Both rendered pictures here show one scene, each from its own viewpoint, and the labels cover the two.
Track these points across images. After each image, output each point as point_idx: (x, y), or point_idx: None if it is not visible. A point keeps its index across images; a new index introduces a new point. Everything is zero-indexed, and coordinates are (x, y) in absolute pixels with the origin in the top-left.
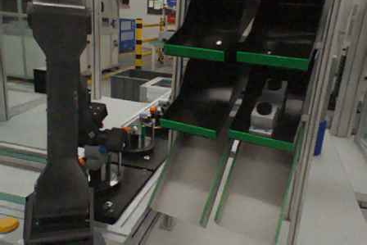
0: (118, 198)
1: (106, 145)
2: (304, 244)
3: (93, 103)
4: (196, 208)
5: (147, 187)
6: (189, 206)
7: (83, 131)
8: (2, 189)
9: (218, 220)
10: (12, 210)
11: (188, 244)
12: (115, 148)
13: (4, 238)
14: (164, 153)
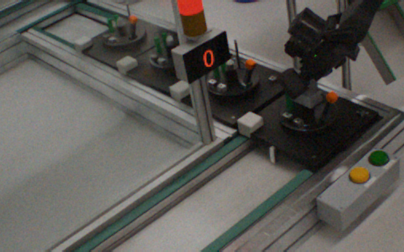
0: (347, 107)
1: (338, 63)
2: None
3: (293, 37)
4: None
5: (327, 90)
6: (402, 61)
7: None
8: (245, 204)
9: None
10: (326, 178)
11: None
12: (345, 60)
13: (378, 176)
14: (262, 67)
